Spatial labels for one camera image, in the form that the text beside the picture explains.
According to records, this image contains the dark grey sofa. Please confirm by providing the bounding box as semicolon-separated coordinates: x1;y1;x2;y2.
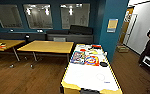
0;30;49;43
46;24;95;45

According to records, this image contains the red black game piece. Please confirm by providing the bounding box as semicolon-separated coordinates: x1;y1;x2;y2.
91;44;103;50

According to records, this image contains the yellow wooden table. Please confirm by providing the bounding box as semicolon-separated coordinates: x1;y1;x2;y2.
0;38;27;66
16;40;75;69

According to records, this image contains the interior glass window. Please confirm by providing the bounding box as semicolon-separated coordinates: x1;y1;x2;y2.
0;3;24;30
59;2;91;31
23;3;54;30

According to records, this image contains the yellow white-topped game table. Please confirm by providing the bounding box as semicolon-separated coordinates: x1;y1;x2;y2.
59;43;124;94

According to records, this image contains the black bowl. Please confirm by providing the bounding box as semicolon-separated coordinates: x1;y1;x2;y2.
99;61;109;68

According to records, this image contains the cardboard box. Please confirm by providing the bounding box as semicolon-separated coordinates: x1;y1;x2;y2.
115;44;129;54

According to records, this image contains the glass framed door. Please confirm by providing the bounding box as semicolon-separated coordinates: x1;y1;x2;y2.
118;7;139;46

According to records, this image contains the pale yellow wall sign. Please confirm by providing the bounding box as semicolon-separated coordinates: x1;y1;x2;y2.
106;18;119;34

